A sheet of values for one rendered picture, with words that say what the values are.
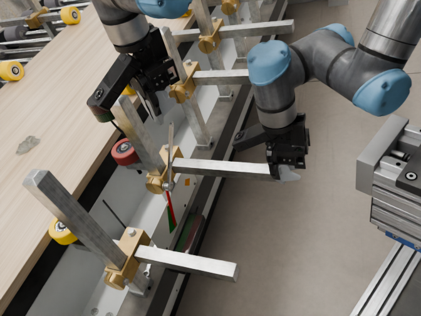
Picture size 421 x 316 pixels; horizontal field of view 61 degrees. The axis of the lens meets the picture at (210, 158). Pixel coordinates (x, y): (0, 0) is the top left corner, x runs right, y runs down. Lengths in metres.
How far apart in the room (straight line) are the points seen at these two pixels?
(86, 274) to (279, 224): 0.99
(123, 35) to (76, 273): 0.67
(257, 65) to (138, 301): 0.64
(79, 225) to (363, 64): 0.56
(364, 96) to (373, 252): 1.19
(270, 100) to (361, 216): 1.22
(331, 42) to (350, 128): 1.53
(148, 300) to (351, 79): 0.68
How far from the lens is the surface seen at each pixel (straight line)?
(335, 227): 1.76
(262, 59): 0.62
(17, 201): 1.09
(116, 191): 1.14
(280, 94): 0.65
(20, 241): 0.98
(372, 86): 0.58
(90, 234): 0.74
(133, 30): 0.65
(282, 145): 0.75
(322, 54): 0.65
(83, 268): 1.09
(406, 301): 1.41
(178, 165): 0.94
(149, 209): 1.21
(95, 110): 0.81
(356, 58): 0.60
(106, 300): 1.11
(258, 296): 1.64
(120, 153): 0.99
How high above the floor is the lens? 1.50
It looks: 44 degrees down
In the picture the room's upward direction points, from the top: 22 degrees counter-clockwise
